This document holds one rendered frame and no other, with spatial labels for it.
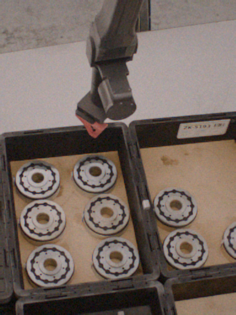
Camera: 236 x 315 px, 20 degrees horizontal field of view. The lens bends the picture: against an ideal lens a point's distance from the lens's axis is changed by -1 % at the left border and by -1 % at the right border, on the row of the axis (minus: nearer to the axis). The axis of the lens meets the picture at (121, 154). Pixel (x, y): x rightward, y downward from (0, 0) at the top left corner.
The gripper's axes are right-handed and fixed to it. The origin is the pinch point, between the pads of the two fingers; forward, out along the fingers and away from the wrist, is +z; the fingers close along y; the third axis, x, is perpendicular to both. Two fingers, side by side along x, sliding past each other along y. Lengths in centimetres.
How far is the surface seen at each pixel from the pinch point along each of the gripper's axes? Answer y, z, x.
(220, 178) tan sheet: 19.4, 23.7, -22.8
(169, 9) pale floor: 138, 107, 56
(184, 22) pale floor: 136, 107, 46
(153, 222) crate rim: -5.6, 13.4, -18.6
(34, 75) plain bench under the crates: 24, 36, 39
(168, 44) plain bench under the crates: 59, 37, 16
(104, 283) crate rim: -23.3, 13.2, -18.7
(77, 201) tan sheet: -7.1, 23.2, 0.4
